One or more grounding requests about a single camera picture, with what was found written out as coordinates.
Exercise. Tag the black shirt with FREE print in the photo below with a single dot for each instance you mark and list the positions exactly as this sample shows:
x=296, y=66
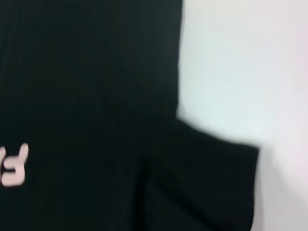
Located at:
x=96, y=96

